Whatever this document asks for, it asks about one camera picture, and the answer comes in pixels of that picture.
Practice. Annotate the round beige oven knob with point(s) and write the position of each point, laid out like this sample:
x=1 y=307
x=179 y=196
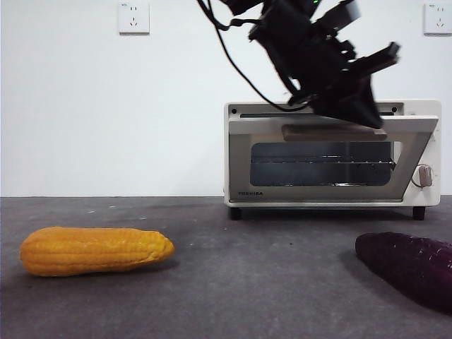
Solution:
x=423 y=175

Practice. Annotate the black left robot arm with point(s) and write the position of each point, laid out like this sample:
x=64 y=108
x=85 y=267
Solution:
x=300 y=53

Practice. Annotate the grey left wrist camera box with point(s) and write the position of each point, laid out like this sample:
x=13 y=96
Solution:
x=344 y=14

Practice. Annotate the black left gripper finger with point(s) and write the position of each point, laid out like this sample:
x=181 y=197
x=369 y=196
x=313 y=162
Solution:
x=339 y=107
x=367 y=102

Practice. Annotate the purple eggplant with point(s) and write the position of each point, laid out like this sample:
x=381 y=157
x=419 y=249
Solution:
x=406 y=265

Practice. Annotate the yellow corn cob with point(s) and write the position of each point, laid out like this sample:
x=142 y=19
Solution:
x=95 y=251

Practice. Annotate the white wall socket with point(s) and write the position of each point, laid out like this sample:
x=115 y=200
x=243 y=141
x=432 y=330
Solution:
x=134 y=17
x=439 y=19

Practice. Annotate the cream Toshiba toaster oven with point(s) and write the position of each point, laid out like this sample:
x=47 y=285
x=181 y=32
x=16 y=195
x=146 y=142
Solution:
x=432 y=197

